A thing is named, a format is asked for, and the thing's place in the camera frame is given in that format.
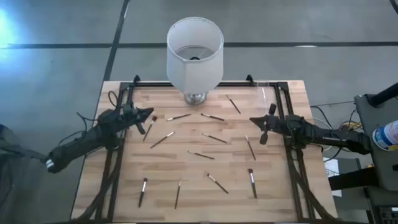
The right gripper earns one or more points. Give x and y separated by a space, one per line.
275 124

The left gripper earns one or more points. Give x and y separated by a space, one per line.
129 113

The large white-tipped makeup brush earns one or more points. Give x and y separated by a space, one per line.
143 190

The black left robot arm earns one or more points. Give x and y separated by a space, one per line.
77 144

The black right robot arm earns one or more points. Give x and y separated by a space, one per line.
326 137

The clear acrylic container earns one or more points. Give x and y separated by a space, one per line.
264 96

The large brown-head makeup brush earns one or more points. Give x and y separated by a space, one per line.
252 183

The white shade table lamp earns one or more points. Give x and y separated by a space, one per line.
194 74

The white paper sheet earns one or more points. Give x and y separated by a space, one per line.
330 166

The black cart base bar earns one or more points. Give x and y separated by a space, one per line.
351 179

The dark grey metal stand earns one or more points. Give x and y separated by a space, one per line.
25 151

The white blue wipes canister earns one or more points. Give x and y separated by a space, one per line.
385 137

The grey cart with black pole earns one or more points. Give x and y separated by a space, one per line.
382 168

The black aluminium table frame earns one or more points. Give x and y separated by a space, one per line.
149 84

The black diagonal frame strut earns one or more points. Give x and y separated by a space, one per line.
99 199
311 200

